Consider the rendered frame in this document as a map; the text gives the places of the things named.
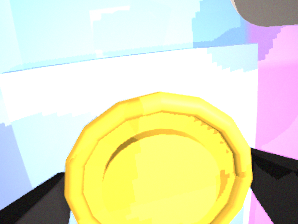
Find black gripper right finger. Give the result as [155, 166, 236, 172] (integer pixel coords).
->
[250, 147, 298, 224]

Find yellow plate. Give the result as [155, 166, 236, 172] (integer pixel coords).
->
[64, 91, 253, 224]

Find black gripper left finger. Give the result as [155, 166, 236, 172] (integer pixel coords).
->
[0, 172, 71, 224]

